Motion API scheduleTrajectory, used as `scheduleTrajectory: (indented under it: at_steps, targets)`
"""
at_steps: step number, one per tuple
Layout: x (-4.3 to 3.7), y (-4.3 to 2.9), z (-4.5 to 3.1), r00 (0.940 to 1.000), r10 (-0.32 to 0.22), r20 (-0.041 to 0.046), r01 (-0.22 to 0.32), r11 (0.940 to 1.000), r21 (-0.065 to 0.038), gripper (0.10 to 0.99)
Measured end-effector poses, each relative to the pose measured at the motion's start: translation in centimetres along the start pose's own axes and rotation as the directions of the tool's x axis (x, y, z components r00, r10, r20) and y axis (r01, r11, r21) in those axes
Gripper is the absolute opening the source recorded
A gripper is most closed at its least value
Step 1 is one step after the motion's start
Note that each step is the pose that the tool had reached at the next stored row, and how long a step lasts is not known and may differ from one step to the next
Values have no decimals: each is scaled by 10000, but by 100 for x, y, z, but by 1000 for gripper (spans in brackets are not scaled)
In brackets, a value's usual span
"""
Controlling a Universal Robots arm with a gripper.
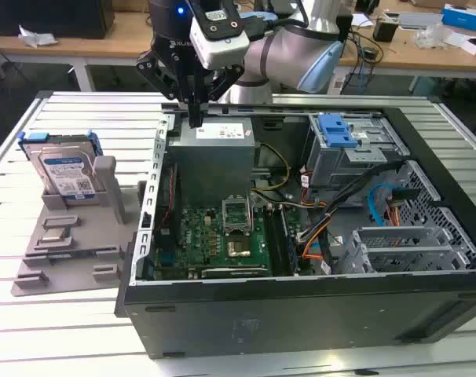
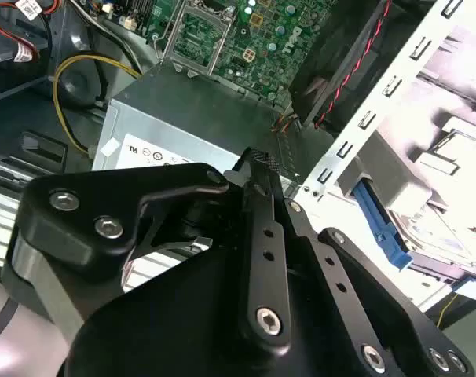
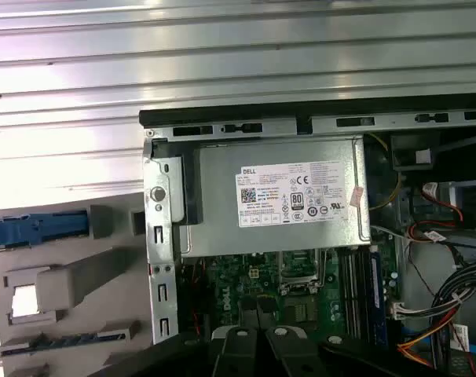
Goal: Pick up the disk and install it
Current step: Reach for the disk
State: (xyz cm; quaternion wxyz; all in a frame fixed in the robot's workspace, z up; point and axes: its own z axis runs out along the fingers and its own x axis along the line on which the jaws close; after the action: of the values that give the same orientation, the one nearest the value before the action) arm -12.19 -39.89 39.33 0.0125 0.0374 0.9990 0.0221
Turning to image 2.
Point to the hard disk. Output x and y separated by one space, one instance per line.
383 231

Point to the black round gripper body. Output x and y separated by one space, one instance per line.
175 334

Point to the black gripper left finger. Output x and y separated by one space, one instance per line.
65 231

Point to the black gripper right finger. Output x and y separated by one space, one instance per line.
332 271

